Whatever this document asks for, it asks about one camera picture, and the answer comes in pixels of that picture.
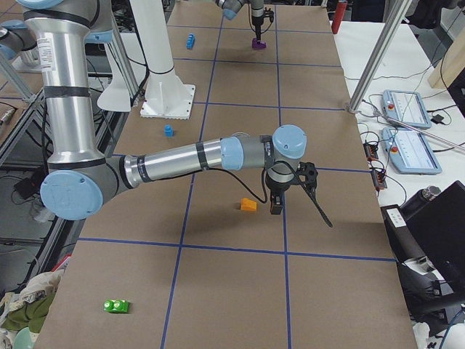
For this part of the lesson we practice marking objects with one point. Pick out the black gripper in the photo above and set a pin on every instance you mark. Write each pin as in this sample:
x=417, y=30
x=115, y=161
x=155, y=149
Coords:
x=256, y=15
x=277, y=190

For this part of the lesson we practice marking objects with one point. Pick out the brown paper table mat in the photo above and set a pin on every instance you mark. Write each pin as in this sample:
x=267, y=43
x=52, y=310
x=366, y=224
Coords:
x=201, y=273

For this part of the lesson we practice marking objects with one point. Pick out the teach pendant tablet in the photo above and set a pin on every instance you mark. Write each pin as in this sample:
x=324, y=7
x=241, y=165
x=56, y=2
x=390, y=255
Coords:
x=409, y=152
x=407, y=107

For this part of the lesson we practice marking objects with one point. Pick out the purple trapezoid block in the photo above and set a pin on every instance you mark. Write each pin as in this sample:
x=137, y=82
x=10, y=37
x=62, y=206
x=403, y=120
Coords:
x=257, y=44

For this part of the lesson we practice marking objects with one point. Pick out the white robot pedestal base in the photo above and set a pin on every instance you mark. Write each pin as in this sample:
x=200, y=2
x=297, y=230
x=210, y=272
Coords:
x=165, y=96

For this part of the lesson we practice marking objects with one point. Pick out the red cylinder bottle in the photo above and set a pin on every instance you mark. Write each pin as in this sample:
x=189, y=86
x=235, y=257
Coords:
x=338, y=16

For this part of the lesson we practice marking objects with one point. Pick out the green two-stud block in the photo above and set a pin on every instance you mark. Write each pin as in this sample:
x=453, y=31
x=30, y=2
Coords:
x=116, y=306

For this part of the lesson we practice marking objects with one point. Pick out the upper teach pendant tablet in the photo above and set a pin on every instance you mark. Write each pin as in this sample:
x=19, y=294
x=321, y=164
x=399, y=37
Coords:
x=407, y=107

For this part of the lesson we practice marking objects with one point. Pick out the small blue block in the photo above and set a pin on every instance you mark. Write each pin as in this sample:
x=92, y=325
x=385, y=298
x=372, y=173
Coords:
x=168, y=130

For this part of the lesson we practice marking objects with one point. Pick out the orange trapezoid block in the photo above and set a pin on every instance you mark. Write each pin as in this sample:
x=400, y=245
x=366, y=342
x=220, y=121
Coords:
x=248, y=205

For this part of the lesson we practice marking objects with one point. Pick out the lower teach pendant tablet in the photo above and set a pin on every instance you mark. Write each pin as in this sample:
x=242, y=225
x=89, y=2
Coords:
x=409, y=152

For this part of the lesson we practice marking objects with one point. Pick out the long blue four-stud block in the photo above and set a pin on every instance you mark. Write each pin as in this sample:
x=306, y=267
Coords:
x=190, y=41

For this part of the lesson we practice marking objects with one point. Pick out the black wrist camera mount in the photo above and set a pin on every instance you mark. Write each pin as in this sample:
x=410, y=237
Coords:
x=306, y=175

